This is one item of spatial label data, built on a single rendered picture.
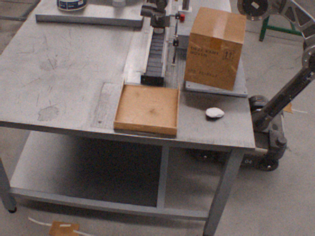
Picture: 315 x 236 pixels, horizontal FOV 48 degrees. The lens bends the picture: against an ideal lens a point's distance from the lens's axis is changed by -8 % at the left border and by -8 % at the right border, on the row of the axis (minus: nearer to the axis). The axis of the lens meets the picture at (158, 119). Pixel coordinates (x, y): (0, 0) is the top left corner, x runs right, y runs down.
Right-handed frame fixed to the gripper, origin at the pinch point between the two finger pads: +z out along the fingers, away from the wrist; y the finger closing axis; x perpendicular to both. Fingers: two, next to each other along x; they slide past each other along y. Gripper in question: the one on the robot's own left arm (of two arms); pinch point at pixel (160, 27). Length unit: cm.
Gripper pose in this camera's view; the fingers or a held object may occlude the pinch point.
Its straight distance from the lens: 209.1
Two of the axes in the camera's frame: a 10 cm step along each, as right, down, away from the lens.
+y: -10.0, -0.9, 0.0
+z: -0.1, 1.7, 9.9
